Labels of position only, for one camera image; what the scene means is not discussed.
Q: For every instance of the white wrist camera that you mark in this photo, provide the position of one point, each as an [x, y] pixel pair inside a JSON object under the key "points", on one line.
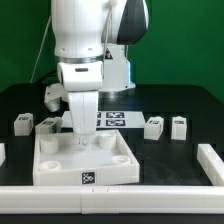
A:
{"points": [[55, 93]]}

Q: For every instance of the white square table top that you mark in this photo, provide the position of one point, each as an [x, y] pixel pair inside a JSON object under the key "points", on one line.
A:
{"points": [[107, 160]]}

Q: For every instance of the white U-shaped obstacle fence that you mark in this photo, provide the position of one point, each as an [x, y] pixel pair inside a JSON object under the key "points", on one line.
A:
{"points": [[112, 199]]}

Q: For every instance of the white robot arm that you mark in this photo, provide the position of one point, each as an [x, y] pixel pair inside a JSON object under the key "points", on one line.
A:
{"points": [[82, 30]]}

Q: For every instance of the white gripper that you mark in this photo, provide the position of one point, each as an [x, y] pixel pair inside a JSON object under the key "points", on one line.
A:
{"points": [[83, 109]]}

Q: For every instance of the white AprilTag base sheet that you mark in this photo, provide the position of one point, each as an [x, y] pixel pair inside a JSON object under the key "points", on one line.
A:
{"points": [[120, 119]]}

